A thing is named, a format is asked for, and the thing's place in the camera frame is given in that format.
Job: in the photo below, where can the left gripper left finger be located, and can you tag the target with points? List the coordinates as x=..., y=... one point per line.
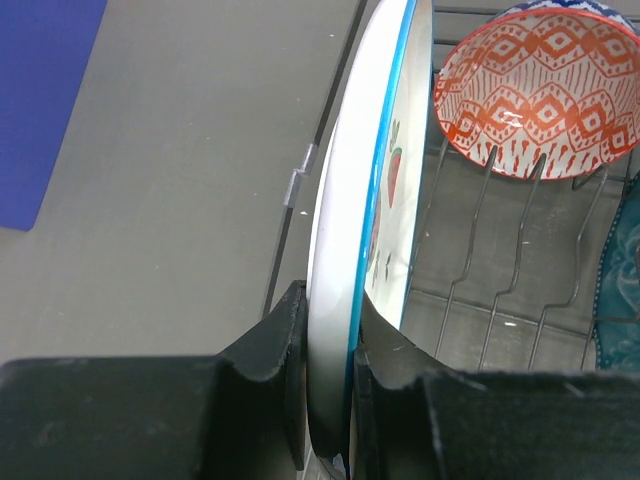
x=238, y=414

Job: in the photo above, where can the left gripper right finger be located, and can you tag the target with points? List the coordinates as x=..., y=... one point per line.
x=417, y=418

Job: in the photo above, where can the black wire dish rack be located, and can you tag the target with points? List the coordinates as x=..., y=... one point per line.
x=504, y=269

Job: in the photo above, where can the teal plate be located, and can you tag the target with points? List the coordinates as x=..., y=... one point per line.
x=616, y=299

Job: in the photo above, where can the watermelon pattern plate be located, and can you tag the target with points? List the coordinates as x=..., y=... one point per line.
x=366, y=209

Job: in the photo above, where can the blue zigzag patterned bowl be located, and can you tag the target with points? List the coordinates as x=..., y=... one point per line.
x=557, y=80

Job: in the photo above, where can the purple-blue binder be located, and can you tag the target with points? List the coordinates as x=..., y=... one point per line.
x=45, y=49

